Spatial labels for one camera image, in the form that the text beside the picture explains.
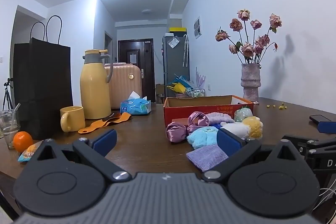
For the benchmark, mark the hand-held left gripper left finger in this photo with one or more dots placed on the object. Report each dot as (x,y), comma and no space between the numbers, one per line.
(106,141)

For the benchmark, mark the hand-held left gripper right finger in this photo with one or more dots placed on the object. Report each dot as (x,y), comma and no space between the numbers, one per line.
(228,144)

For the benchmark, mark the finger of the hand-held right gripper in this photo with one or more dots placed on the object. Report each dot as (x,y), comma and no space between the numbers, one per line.
(302,141)
(326,127)

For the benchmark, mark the blue cloth pack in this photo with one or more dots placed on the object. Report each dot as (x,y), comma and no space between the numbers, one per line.
(217,125)

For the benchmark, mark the purple cloth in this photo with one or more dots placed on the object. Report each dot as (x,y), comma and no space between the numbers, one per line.
(207,157)

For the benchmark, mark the yellow fluffy scrunchie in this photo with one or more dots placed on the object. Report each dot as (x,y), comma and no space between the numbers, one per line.
(254,127)

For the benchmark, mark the purple satin scrunchie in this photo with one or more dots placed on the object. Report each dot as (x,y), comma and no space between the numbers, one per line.
(198,119)
(176,132)

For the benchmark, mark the red cardboard box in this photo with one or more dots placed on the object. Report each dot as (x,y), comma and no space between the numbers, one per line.
(189,109)

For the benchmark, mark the black smartphone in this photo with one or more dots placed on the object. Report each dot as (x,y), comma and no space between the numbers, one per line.
(319,118)

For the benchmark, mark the scattered yellow buds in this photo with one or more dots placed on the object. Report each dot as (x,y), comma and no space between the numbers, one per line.
(282,107)

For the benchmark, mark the yellow mug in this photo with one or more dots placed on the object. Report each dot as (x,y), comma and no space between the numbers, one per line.
(73,117)

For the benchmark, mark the blue tissue pack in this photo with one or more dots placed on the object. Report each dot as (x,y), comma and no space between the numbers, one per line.
(134,107)

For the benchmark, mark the yellow thermos jug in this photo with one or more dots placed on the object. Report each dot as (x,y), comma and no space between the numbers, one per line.
(94,92)

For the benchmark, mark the pink ribbed suitcase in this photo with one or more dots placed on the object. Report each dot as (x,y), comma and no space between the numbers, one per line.
(126,87)

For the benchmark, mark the rack with small bottles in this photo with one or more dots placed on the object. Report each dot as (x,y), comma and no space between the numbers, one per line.
(195,92)

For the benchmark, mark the pink ceramic vase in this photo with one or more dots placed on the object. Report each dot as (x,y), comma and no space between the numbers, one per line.
(250,82)

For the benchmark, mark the brown cardboard box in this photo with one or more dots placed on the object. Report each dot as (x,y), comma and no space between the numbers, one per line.
(159,94)

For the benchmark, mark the dark brown entrance door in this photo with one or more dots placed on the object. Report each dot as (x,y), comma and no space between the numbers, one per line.
(136,71)

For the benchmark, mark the pile of blue yellow packages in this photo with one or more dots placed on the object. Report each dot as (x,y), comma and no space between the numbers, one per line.
(178,85)

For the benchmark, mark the blue orange snack packet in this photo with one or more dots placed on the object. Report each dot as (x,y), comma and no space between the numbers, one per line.
(27,153)

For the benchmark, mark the orange fruit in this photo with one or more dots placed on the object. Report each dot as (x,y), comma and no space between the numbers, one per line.
(22,141)

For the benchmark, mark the black paper bag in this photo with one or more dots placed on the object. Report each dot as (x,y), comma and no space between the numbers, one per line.
(42,82)

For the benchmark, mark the white paper notice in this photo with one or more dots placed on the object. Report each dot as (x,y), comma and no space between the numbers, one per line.
(135,56)

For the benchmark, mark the grey interior door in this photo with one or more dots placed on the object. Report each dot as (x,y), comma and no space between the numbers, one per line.
(108,48)

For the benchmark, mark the grey fridge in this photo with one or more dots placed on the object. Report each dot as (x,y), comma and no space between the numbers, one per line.
(173,66)

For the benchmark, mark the bunch of dried pink roses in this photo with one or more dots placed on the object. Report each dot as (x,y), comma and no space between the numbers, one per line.
(248,49)

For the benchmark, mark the clear glass with spoon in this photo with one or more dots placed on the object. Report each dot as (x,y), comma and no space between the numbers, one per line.
(8,124)

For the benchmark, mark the white hanging umbrella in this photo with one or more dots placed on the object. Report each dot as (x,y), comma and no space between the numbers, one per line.
(185,50)

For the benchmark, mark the black tripod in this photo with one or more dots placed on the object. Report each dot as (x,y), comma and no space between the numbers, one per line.
(7,98)

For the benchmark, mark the yellow box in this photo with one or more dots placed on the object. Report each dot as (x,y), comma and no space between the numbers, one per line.
(177,30)

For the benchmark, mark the small ceiling lamp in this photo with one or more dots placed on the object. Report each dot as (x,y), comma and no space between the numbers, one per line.
(147,11)

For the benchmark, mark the purple coral wall sticker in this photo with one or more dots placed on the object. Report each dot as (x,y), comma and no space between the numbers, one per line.
(200,78)

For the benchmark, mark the wall picture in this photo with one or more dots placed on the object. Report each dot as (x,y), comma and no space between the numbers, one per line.
(197,27)

